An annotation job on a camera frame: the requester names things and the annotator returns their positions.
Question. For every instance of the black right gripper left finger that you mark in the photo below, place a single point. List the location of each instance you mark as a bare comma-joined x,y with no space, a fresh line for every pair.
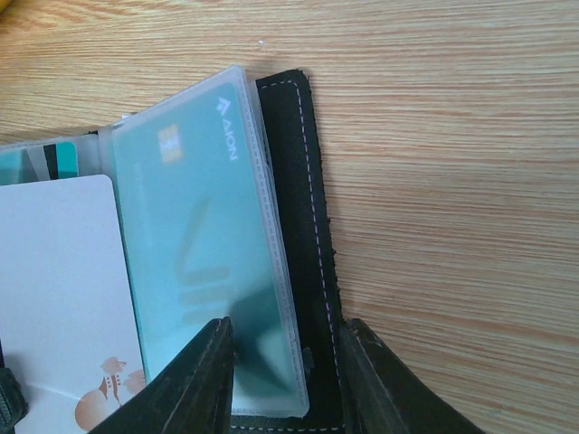
193,394

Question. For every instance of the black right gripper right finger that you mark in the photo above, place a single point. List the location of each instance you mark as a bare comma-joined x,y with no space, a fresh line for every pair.
382,395

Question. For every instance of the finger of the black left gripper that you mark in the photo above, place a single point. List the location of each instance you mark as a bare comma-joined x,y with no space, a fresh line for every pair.
13,405

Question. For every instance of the white card orange figure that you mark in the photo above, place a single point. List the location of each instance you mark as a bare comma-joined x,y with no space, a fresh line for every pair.
68,330

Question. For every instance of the teal card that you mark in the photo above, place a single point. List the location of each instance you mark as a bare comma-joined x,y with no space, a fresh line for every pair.
196,243
39,163

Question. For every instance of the black leather card holder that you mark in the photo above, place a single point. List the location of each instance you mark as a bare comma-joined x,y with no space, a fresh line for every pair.
280,127

